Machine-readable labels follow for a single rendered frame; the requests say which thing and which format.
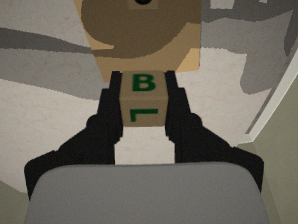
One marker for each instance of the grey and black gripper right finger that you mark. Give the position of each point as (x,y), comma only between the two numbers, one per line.
(197,143)

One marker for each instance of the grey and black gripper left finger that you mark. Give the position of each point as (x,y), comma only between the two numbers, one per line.
(94,145)

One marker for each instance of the tan flat mat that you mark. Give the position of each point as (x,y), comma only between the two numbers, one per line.
(123,40)

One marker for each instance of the tan block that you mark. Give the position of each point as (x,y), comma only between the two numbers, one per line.
(143,98)
(136,5)

